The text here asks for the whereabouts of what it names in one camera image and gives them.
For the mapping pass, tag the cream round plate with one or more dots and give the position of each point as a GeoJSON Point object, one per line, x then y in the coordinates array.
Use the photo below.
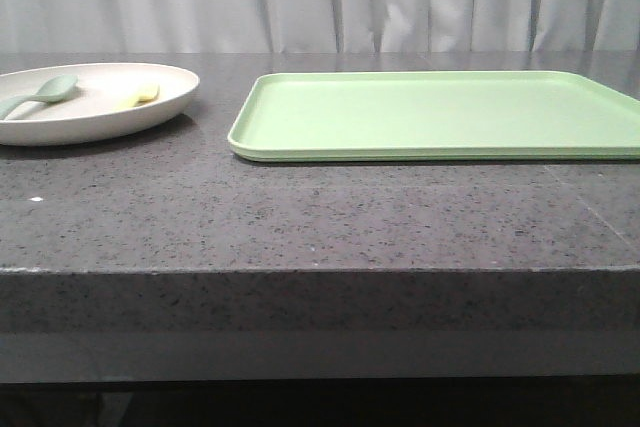
{"type": "Point", "coordinates": [90, 114]}

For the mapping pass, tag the light green serving tray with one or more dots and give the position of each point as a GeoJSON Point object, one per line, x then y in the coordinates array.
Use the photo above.
{"type": "Point", "coordinates": [434, 115]}

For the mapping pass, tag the pale green plastic spoon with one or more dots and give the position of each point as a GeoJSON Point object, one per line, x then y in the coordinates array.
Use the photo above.
{"type": "Point", "coordinates": [58, 89]}

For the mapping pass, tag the yellow plastic fork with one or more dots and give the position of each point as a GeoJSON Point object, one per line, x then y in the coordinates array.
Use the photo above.
{"type": "Point", "coordinates": [143, 94]}

